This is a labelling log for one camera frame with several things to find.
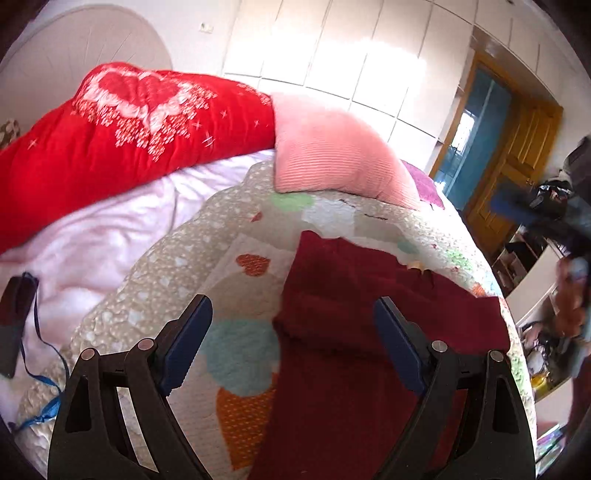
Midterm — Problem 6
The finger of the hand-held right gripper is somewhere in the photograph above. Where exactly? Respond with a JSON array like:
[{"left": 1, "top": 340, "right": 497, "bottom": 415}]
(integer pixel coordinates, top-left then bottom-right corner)
[{"left": 491, "top": 181, "right": 539, "bottom": 228}]

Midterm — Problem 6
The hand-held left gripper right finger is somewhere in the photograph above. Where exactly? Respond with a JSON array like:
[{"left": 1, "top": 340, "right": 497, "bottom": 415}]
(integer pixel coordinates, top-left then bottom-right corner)
[{"left": 373, "top": 296, "right": 536, "bottom": 480}]

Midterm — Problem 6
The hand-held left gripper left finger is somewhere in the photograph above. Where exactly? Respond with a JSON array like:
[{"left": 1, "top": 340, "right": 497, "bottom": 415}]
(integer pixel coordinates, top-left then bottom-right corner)
[{"left": 48, "top": 294, "right": 213, "bottom": 480}]

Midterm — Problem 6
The dark red knitted garment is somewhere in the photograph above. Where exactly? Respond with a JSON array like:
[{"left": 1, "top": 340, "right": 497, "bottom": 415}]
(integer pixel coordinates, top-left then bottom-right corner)
[{"left": 248, "top": 230, "right": 511, "bottom": 480}]

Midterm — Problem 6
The person's right hand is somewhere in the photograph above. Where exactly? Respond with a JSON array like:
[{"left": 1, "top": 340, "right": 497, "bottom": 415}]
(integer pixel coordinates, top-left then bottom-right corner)
[{"left": 553, "top": 258, "right": 591, "bottom": 342}]

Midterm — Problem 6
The wooden door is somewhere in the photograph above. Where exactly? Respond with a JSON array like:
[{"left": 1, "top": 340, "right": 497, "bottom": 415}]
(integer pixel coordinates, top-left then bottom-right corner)
[{"left": 462, "top": 98, "right": 565, "bottom": 260}]

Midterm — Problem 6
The white desk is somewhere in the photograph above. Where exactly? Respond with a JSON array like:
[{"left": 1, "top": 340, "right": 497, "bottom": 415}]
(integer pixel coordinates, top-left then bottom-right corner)
[{"left": 514, "top": 242, "right": 576, "bottom": 326}]

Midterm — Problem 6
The purple cloth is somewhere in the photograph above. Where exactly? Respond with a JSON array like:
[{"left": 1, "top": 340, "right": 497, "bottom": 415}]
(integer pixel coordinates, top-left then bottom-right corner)
[{"left": 401, "top": 160, "right": 447, "bottom": 211}]

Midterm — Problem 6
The patchwork heart quilt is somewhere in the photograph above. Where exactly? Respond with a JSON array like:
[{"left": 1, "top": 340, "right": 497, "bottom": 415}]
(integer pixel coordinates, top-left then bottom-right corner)
[{"left": 16, "top": 159, "right": 539, "bottom": 480}]

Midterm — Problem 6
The pale pink bed sheet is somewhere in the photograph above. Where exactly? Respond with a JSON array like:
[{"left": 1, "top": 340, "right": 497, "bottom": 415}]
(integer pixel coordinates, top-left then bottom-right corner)
[{"left": 0, "top": 148, "right": 278, "bottom": 432}]

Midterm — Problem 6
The black flat device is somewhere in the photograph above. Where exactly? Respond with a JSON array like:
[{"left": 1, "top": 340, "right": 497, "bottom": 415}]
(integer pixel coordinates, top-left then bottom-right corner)
[{"left": 0, "top": 272, "right": 38, "bottom": 380}]

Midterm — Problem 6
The pink ribbed pillow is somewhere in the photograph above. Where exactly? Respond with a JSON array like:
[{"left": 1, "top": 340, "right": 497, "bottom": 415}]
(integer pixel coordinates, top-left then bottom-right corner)
[{"left": 270, "top": 91, "right": 424, "bottom": 212}]

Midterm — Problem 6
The red floral comforter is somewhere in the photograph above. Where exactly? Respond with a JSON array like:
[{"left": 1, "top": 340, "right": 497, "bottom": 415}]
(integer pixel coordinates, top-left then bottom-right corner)
[{"left": 0, "top": 62, "right": 278, "bottom": 256}]

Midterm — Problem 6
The white panelled wardrobe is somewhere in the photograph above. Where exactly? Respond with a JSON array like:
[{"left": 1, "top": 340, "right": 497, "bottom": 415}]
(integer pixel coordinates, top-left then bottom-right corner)
[{"left": 222, "top": 0, "right": 591, "bottom": 178}]

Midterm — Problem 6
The patterned cushion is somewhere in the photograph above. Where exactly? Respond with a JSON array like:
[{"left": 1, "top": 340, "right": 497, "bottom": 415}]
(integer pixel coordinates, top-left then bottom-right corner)
[{"left": 0, "top": 119, "right": 20, "bottom": 151}]

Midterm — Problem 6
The white round headboard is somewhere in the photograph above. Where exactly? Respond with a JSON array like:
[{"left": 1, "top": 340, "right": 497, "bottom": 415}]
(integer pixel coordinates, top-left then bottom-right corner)
[{"left": 0, "top": 0, "right": 174, "bottom": 89}]

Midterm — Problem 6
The blue lanyard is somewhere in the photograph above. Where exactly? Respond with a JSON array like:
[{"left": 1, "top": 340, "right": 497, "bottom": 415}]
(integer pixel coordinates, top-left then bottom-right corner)
[{"left": 11, "top": 272, "right": 64, "bottom": 433}]

